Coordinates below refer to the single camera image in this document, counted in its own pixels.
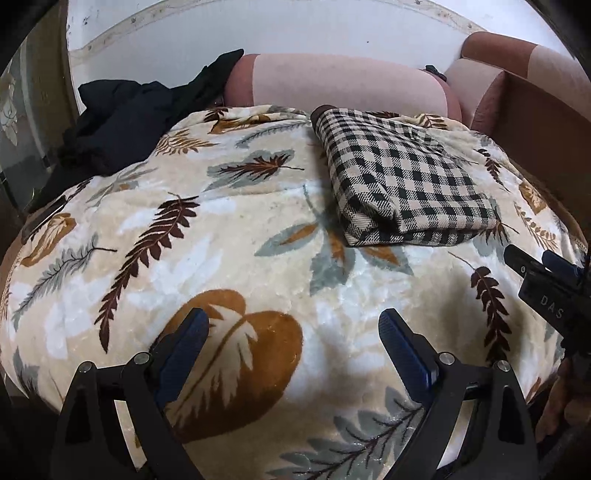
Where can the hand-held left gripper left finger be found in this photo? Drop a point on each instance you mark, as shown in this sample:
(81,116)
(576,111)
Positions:
(184,355)

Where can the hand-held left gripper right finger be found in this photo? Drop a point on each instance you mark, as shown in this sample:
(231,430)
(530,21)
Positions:
(406,350)

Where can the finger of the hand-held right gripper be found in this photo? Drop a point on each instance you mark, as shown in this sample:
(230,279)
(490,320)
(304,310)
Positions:
(519,261)
(561,265)

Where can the black beige checked garment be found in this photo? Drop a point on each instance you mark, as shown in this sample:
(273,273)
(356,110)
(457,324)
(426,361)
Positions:
(406,184)

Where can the black clothes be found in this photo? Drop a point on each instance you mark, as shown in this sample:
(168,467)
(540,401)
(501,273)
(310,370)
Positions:
(115,124)

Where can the person's right hand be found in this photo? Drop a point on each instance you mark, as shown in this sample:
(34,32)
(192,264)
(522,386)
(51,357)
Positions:
(558,401)

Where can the leaf print blanket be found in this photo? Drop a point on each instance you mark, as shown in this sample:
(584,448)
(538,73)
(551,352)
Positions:
(231,258)

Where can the brown bed side panel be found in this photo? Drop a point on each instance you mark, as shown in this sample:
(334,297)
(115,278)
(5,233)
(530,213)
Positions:
(545,138)

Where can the pink brown bolster pillow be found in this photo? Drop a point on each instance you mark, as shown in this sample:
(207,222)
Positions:
(549,69)
(471,78)
(346,83)

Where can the dark flat device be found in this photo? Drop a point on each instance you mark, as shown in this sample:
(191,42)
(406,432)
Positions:
(44,220)

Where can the small black object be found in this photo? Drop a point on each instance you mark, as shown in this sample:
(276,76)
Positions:
(434,70)

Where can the wooden glass-panel door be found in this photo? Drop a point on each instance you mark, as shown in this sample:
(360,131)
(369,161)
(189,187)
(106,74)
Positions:
(23,138)

